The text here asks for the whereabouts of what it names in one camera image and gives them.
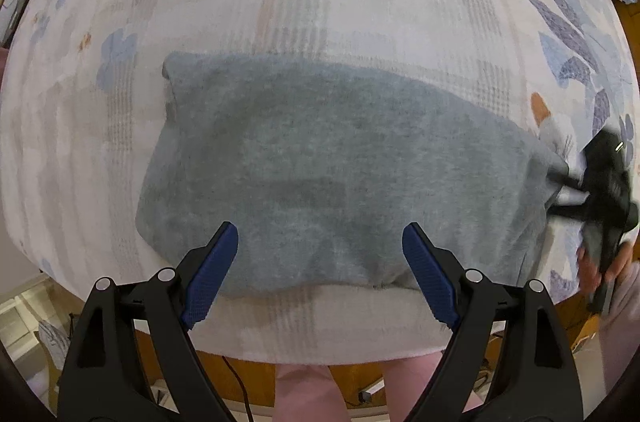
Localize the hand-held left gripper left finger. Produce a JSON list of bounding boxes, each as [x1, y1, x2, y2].
[[56, 221, 240, 422]]

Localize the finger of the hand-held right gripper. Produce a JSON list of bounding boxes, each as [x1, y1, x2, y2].
[[549, 169, 588, 194], [546, 200, 590, 220]]

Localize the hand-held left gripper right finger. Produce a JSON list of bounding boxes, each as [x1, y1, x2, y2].
[[401, 222, 587, 422]]

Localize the grey zip hoodie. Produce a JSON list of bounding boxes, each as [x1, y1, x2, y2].
[[136, 51, 572, 301]]

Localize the person's right forearm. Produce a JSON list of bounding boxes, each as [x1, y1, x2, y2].
[[599, 258, 640, 397]]

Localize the person's right hand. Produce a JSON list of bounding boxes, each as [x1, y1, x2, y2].
[[576, 239, 634, 299]]

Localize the white power strip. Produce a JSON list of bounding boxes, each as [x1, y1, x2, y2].
[[357, 379, 389, 405]]

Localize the person's pink pants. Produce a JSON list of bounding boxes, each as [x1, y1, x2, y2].
[[273, 349, 447, 422]]

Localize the black cable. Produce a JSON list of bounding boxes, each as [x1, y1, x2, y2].
[[219, 355, 252, 405]]

